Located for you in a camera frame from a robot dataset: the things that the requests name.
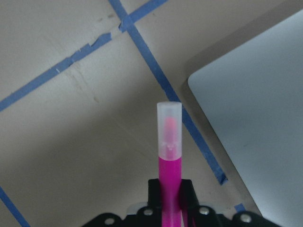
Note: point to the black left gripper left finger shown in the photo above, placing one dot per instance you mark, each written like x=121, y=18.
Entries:
x=146, y=216

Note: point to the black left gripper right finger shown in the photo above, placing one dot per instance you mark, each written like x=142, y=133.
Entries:
x=197, y=215

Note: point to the pink marker pen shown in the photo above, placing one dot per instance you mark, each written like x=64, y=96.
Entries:
x=169, y=128

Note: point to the silver laptop notebook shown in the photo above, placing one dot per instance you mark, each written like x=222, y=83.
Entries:
x=253, y=99

